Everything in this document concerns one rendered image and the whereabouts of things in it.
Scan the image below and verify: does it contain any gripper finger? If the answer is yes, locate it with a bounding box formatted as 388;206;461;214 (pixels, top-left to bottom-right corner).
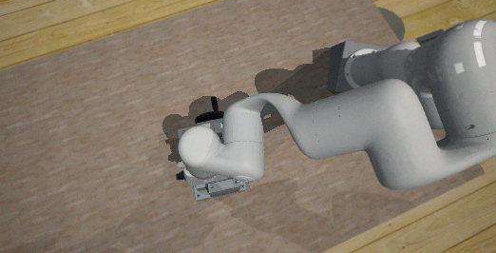
176;171;185;180

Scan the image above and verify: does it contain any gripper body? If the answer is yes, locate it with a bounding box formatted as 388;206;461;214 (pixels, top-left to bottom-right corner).
183;168;229;186

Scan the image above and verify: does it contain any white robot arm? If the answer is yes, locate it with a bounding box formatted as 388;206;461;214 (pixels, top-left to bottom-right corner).
178;19;496;190

